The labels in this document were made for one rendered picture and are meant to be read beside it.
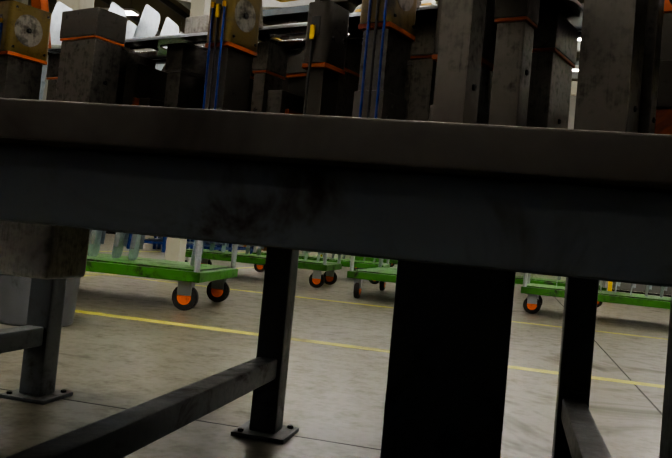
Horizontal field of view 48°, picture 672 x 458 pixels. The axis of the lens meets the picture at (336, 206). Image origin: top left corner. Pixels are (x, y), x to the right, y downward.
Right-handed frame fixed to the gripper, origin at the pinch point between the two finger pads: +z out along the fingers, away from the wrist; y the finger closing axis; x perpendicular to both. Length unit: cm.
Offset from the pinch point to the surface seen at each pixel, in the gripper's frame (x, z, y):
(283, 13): 5.5, 10.9, 7.0
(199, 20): -7.3, 16.0, 23.2
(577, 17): 89, 26, 25
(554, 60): 89, 35, 31
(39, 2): -31, 18, 52
